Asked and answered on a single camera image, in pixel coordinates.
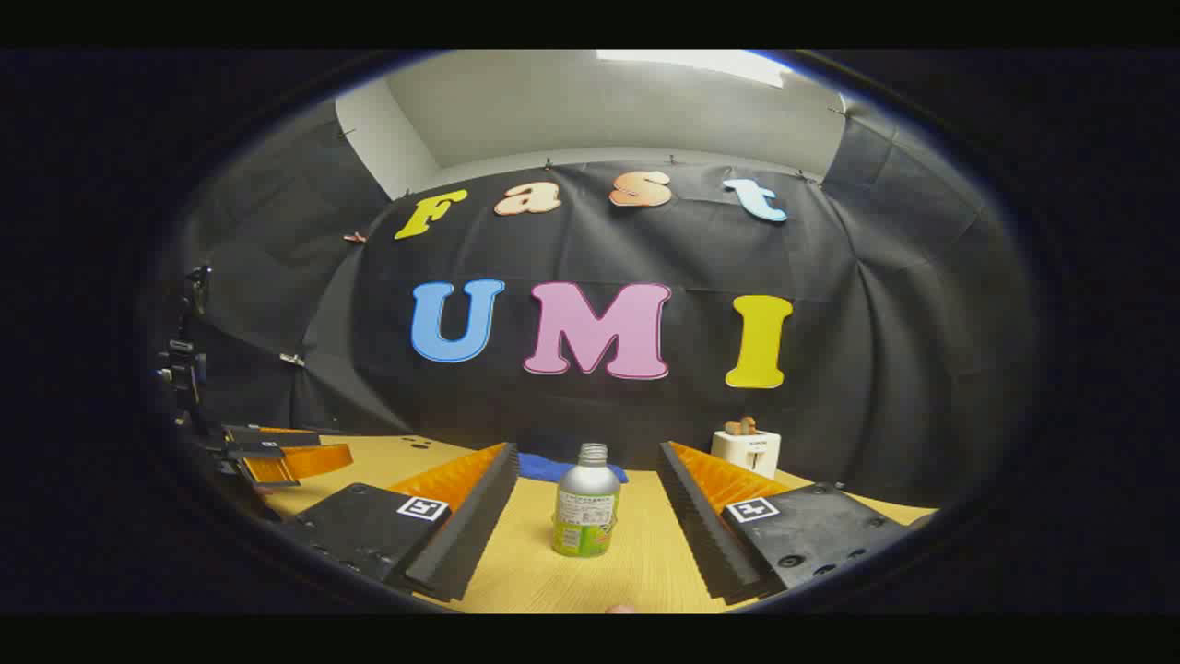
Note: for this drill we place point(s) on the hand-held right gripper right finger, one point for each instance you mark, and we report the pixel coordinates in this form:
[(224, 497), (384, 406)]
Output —
[(701, 526)]

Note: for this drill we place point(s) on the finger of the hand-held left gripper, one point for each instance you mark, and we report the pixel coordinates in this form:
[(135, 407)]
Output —
[(272, 436), (295, 461)]

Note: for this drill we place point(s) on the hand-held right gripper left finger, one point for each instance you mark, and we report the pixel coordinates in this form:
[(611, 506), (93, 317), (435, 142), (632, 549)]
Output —
[(470, 526)]

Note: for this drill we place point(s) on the silver water bottle green label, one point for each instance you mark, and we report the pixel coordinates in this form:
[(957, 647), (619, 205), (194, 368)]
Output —
[(586, 503)]

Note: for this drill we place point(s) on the white toaster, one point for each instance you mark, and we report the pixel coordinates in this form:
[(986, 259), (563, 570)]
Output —
[(745, 454)]

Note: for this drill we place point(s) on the blue towel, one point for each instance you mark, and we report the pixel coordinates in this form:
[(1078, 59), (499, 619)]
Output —
[(544, 468)]

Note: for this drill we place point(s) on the brown bread slice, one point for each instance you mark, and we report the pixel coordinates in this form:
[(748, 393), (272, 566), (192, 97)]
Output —
[(740, 426)]

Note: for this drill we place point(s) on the black backdrop cloth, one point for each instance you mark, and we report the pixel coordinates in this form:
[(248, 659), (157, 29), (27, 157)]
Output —
[(590, 249)]

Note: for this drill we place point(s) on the ceiling light panel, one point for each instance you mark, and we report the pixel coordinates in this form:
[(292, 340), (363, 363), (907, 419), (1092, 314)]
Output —
[(701, 65)]

